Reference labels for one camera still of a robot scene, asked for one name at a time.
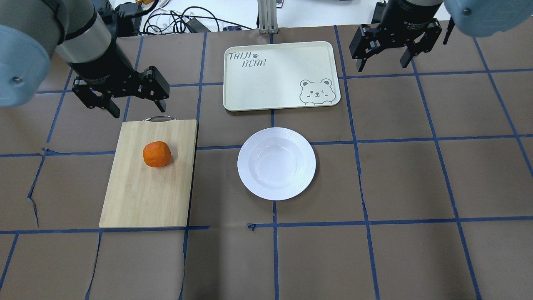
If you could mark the aluminium profile post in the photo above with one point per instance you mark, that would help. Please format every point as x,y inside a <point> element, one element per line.
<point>267,16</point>

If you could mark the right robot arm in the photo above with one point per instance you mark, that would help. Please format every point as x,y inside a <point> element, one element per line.
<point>481,18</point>

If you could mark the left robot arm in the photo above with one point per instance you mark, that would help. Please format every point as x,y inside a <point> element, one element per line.
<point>33,30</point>

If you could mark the bamboo cutting board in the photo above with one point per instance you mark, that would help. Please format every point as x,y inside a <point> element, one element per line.
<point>140,196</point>

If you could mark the black power adapter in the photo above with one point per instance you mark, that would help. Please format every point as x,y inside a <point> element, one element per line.
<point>195,26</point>

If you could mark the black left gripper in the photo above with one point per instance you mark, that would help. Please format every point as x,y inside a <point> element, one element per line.
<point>101,68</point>

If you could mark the white round plate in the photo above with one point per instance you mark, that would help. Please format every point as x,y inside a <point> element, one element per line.
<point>276,164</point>

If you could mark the orange fruit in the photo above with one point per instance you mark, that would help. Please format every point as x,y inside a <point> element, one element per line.
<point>157,154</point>

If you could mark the cream bear tray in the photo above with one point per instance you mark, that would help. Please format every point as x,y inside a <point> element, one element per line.
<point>280,76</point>

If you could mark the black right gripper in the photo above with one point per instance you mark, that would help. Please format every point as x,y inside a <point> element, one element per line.
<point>407,19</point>

